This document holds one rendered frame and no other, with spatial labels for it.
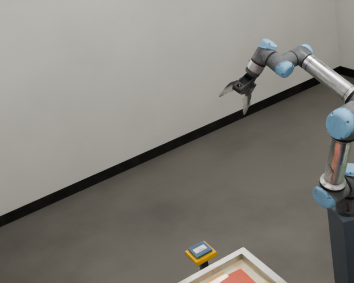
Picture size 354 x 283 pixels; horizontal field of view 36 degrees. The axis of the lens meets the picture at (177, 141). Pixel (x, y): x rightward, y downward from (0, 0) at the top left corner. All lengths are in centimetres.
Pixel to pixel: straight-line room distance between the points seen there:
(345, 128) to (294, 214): 261
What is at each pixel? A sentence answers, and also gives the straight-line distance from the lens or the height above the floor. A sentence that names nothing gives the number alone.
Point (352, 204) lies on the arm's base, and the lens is 270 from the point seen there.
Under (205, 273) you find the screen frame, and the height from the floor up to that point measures 99.
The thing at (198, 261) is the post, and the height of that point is 95.
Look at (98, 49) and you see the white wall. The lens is 554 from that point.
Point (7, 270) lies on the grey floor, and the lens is 518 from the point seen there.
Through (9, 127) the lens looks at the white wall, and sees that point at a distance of 547.
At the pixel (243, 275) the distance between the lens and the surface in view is 284.
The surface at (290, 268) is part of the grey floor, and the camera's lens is 429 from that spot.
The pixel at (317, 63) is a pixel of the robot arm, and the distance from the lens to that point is 249.
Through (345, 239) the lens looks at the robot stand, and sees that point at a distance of 276.
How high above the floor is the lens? 283
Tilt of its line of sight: 26 degrees down
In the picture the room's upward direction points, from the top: 13 degrees counter-clockwise
